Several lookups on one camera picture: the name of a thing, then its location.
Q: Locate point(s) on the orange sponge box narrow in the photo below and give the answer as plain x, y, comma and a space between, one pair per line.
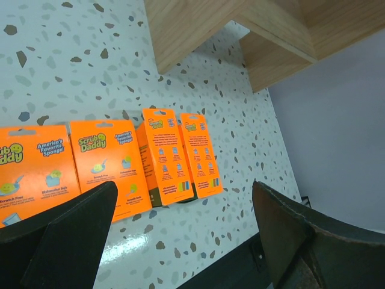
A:
164, 162
199, 152

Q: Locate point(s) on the wooden shelf unit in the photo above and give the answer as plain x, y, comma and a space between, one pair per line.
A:
284, 37

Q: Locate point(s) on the orange sponge box wide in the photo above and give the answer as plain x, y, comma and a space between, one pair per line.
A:
37, 171
109, 151

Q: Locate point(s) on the aluminium frame rail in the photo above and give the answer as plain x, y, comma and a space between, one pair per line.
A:
305, 201

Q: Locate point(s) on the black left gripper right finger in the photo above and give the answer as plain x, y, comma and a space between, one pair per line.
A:
307, 249

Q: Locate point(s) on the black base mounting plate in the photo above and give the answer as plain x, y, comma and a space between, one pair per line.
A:
242, 268

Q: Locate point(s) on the orange sponge box wide middle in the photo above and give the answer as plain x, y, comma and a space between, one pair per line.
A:
109, 151

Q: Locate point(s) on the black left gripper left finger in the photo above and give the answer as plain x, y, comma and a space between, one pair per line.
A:
61, 247

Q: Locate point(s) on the orange sponge box wide left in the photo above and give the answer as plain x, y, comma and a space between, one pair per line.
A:
37, 171

